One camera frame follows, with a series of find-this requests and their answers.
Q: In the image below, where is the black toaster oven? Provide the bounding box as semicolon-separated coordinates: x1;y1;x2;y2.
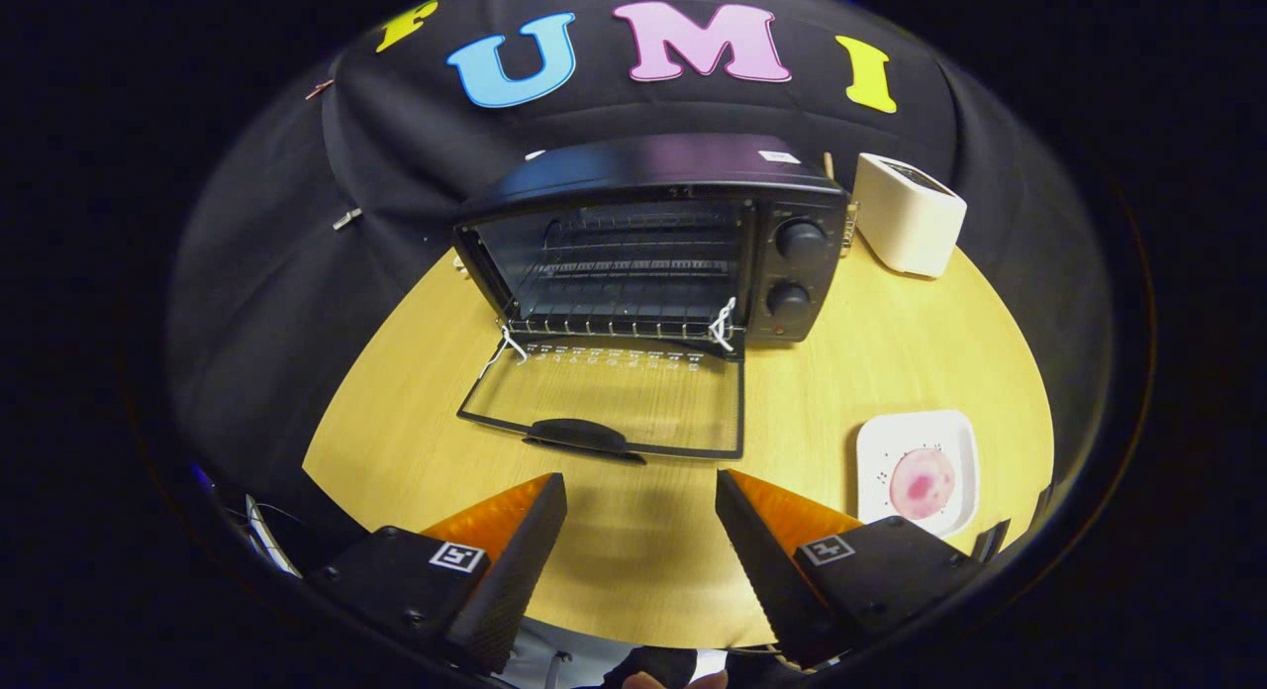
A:
453;133;852;467

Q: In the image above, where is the white square plate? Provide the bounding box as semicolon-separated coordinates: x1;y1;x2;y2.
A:
856;409;981;540

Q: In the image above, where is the person's clothing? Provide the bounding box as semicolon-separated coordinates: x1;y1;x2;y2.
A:
495;618;735;689

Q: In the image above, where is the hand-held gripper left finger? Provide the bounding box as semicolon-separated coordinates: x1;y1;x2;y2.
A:
305;471;569;675

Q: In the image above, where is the pink round food slice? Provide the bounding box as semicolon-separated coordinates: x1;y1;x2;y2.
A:
889;446;957;520

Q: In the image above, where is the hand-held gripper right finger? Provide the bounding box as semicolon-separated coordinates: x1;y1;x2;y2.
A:
715;468;987;670

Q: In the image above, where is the white bread toaster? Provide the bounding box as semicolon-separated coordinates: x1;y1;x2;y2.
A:
853;152;968;279

